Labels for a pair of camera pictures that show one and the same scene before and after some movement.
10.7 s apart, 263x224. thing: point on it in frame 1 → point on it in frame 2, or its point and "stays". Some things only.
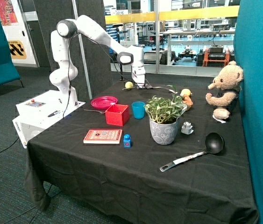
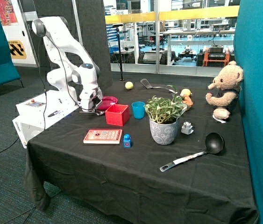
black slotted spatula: x=148 y=86 stays
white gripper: x=138 y=73 → x=90 y=99
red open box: x=117 y=114 stays
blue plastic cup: x=138 y=109 stays
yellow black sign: x=17 y=49 stays
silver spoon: x=133 y=87 → x=97 y=112
